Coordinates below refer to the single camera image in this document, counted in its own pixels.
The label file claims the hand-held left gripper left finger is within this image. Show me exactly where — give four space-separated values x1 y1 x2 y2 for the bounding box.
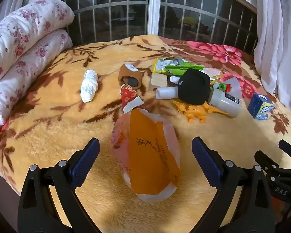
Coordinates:
18 137 105 233

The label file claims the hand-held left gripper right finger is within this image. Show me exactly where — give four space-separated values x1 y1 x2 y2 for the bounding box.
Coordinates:
191 136 273 233

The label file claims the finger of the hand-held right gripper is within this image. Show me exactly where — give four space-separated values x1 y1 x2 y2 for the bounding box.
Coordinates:
254 150 282 175
278 139 291 161

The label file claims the orange plastic bag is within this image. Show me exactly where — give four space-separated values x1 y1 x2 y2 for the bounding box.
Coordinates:
111 109 181 202

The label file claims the orange toy dinosaur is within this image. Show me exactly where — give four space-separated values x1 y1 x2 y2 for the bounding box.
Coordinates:
173 101 230 124

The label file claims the yellow floral printed blanket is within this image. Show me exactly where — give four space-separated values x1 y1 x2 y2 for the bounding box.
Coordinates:
0 34 291 233

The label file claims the blue carton box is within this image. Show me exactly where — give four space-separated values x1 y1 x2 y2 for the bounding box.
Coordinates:
247 93 275 120

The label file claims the black knit hat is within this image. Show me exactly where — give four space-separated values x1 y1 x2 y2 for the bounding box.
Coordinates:
177 68 211 105

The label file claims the green red plastic toy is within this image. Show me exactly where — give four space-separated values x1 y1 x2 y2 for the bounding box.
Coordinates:
218 83 232 93

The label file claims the red patterned packet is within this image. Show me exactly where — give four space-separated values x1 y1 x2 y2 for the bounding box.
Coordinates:
120 84 143 114

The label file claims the pale plastic wrapper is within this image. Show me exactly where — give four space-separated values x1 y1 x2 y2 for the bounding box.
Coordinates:
201 67 222 84

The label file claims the wooden block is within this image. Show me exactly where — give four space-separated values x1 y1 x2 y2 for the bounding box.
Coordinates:
148 73 171 92

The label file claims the green long wrapper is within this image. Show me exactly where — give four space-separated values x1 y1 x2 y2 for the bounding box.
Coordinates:
164 64 205 76

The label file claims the yellow green snack packet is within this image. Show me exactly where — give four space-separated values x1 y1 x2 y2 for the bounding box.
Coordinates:
152 57 187 74

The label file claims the white floral folded quilt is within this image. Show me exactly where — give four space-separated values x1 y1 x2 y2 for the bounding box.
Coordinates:
0 0 75 127

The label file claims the metal window grille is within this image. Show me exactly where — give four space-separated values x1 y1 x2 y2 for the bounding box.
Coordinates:
51 0 257 51

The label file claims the white window frame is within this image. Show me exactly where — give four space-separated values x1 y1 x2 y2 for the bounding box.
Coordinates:
27 0 260 37

